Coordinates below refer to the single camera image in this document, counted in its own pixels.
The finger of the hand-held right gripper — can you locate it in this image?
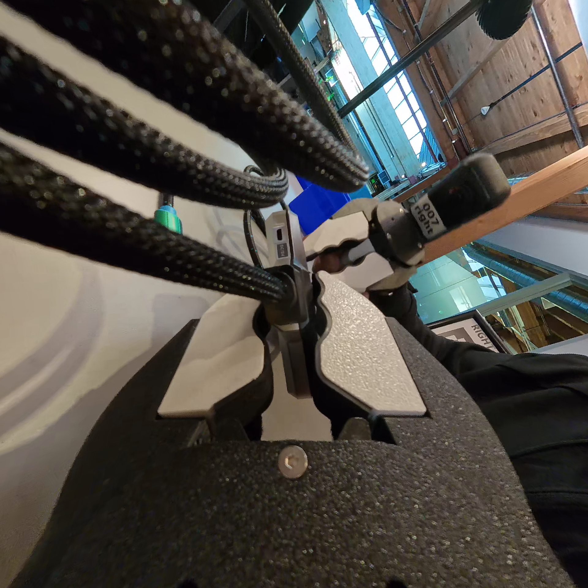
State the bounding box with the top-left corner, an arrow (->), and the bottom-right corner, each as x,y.
340,251 -> 408,293
303,212 -> 373,260

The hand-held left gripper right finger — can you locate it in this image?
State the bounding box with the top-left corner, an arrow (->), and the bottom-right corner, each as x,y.
314,269 -> 428,439

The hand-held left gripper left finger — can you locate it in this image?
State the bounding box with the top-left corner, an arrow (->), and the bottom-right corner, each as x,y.
157,294 -> 275,439

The blue plastic bin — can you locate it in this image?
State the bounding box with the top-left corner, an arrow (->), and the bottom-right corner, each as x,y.
289,177 -> 352,236

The black braided cable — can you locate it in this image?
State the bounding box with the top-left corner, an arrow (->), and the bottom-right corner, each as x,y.
0,0 -> 372,322

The person's right hand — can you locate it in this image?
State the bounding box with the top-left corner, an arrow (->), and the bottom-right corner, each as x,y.
312,249 -> 355,276

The black-framed printed panel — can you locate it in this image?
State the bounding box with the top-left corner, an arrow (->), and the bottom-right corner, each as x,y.
427,310 -> 506,354

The silver ceiling duct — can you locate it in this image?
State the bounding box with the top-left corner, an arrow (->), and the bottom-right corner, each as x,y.
464,243 -> 588,322

